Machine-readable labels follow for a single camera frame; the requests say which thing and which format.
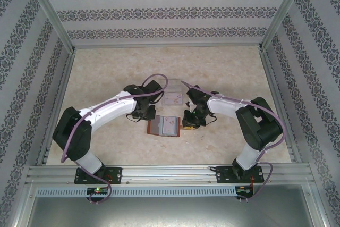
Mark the white floral plastic card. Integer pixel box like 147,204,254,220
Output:
162,117,180,136
164,93,183,106

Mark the brown leather card holder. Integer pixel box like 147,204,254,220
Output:
147,115,184,138

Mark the clear acrylic box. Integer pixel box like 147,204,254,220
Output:
160,78,183,106

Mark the small controller board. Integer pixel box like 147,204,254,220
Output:
236,186,254,198
87,187,109,198

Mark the grey metal sheet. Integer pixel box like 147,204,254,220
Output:
15,184,328,227

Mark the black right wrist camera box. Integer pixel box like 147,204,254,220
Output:
186,85,209,105

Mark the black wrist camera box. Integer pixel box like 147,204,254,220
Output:
186,85,209,105
143,80,163,99

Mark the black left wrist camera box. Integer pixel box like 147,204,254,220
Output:
143,80,163,99

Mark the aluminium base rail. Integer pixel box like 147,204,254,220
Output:
25,165,314,186

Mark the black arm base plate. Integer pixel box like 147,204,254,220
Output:
214,165,264,184
75,167,123,185

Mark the slotted grey cable duct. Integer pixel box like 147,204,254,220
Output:
36,186,237,197

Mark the aluminium side rail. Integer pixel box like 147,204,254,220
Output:
37,50,77,166
259,47,303,164

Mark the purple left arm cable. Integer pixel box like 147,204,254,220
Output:
60,74,170,204

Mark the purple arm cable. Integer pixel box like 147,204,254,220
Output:
60,74,170,204
180,80,286,201

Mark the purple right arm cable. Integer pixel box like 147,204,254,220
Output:
180,80,286,201

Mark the aluminium frame post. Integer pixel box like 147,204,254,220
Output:
258,0,311,52
25,0,77,52

